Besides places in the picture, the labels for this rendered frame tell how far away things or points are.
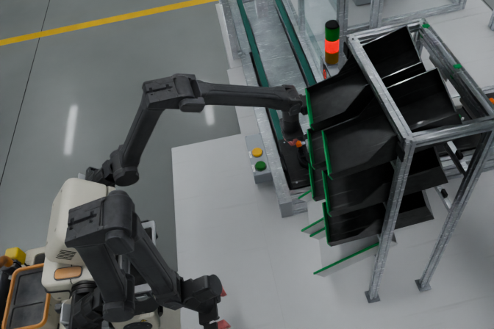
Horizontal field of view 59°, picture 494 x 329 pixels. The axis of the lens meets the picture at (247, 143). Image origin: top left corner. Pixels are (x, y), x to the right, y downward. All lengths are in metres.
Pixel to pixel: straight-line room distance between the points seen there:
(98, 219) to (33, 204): 2.43
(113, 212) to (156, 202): 2.03
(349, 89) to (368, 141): 0.16
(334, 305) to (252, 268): 0.30
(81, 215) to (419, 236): 1.16
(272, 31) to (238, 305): 1.42
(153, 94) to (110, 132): 2.25
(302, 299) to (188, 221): 0.53
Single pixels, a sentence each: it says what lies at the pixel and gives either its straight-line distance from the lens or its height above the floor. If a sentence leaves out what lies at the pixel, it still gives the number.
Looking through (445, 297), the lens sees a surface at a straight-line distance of 1.60.
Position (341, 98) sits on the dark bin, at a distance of 1.08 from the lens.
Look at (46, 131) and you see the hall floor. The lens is 3.73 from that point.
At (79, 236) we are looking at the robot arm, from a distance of 0.90.
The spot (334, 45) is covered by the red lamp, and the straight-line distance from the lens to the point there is 1.56.
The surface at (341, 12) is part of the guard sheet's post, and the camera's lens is 1.51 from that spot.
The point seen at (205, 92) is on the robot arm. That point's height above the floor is 1.51.
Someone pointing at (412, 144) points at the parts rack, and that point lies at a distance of 0.86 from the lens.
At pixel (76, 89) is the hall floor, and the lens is 3.97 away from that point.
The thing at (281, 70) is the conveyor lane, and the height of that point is 0.92.
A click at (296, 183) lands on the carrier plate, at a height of 0.97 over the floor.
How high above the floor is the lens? 2.31
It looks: 50 degrees down
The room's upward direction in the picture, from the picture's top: 12 degrees counter-clockwise
